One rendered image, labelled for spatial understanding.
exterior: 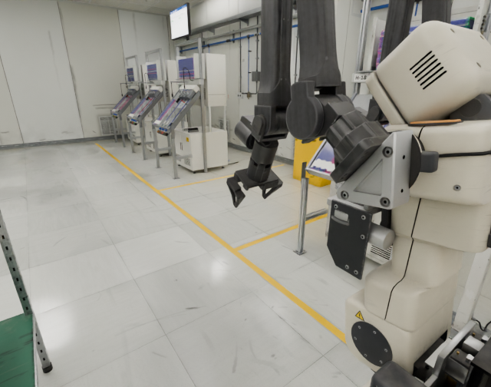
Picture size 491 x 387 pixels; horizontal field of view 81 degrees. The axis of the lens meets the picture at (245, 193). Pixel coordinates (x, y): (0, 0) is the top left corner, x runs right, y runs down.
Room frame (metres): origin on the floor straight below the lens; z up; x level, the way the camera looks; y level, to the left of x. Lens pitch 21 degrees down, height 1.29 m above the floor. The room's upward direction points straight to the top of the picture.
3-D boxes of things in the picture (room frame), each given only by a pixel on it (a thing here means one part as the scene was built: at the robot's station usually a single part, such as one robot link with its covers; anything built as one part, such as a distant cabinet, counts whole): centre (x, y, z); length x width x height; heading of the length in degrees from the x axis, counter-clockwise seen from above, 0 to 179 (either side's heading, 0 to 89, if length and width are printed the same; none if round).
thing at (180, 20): (4.65, 0.88, 2.10); 0.58 x 0.14 x 0.41; 36
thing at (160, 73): (5.91, 1.62, 0.95); 1.37 x 0.82 x 1.90; 126
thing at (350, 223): (0.63, -0.34, 0.99); 0.28 x 0.16 x 0.22; 125
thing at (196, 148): (4.74, 0.77, 0.95); 1.36 x 0.82 x 1.90; 126
